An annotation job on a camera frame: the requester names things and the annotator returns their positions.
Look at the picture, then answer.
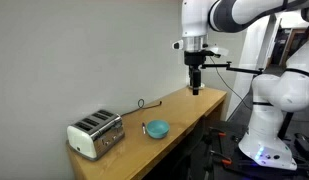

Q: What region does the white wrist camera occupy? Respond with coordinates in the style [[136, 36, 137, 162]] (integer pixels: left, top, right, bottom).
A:
[[171, 39, 230, 58]]

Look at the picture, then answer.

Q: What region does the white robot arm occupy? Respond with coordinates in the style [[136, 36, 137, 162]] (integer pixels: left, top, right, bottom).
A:
[[175, 0, 309, 170]]

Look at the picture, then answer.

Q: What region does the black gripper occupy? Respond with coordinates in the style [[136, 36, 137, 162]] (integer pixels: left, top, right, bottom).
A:
[[184, 52, 206, 95]]

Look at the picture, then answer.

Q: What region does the orange handled clamp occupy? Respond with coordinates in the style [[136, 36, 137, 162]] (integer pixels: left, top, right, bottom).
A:
[[209, 127, 226, 137], [210, 150, 232, 165]]

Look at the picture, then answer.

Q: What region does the blue bowl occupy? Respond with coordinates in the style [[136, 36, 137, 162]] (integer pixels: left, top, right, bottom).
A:
[[146, 120, 170, 139]]

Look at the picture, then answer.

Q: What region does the white plate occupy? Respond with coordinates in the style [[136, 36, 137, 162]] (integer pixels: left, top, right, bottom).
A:
[[188, 83, 205, 90]]

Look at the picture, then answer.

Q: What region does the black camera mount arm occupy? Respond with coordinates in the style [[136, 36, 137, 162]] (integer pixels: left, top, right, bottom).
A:
[[201, 61, 263, 75]]

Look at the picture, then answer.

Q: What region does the wooden table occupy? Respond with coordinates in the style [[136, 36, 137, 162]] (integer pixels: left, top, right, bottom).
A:
[[68, 88, 226, 180]]

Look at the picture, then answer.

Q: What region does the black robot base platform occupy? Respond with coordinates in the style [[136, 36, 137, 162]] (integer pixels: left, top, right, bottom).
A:
[[206, 121, 309, 180]]

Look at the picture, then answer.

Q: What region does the black hanging cable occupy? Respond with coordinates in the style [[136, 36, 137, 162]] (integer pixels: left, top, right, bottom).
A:
[[209, 56, 254, 111]]

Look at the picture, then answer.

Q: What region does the white and chrome toaster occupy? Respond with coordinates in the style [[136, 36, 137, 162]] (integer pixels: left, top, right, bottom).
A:
[[67, 109, 125, 161]]

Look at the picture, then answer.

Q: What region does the black toaster power cable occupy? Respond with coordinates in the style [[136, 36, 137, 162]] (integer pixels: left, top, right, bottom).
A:
[[120, 98, 163, 117]]

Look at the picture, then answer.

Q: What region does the brown wooden door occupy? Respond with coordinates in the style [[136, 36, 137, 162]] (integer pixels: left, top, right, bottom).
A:
[[280, 29, 309, 68]]

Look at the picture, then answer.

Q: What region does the black marker pen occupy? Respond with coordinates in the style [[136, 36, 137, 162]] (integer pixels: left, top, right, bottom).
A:
[[142, 123, 146, 135]]

